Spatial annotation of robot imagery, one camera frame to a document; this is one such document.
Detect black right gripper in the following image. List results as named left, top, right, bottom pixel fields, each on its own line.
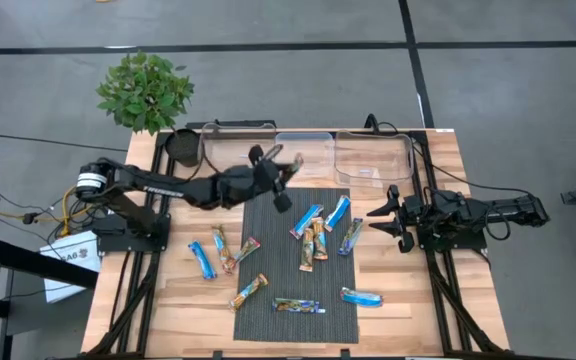
left=366, top=183, right=422, bottom=254

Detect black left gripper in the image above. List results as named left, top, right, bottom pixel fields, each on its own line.
left=247, top=143, right=294, bottom=214

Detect blue white granola bar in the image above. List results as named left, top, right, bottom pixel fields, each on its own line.
left=323, top=194, right=352, bottom=233

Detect orange green granola bar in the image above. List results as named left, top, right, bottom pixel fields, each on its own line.
left=228, top=272, right=270, bottom=314
left=310, top=216, right=329, bottom=262
left=298, top=226, right=316, bottom=274

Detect small clear plastic bin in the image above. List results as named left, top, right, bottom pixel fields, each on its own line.
left=273, top=130, right=337, bottom=180

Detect large clear plastic bin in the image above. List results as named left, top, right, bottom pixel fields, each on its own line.
left=198, top=121, right=278, bottom=180
left=333, top=128, right=416, bottom=189

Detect black plant pot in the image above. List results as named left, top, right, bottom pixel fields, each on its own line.
left=163, top=127, right=203, bottom=169

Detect dark grey woven placemat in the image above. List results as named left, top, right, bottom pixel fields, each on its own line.
left=232, top=187, right=360, bottom=345

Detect green leafy plant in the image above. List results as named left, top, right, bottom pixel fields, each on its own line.
left=95, top=49, right=197, bottom=136

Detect white paper box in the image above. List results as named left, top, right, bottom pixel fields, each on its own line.
left=39, top=229, right=103, bottom=305

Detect black beam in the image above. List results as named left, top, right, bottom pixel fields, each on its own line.
left=0, top=234, right=100, bottom=290

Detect black aluminium frame rails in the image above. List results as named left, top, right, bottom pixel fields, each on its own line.
left=85, top=130, right=177, bottom=357
left=407, top=128, right=512, bottom=357

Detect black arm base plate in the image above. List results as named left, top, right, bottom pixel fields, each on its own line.
left=98, top=213, right=172, bottom=254
left=416, top=224, right=488, bottom=253

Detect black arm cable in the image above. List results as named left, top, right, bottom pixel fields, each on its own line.
left=362, top=112, right=537, bottom=196

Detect thin black floor cable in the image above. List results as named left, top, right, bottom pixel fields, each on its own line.
left=0, top=133, right=130, bottom=152

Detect yellow cable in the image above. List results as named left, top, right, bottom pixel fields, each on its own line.
left=0, top=183, right=94, bottom=239

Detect black cable bundle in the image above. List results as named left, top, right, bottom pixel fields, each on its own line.
left=0, top=189, right=114, bottom=246

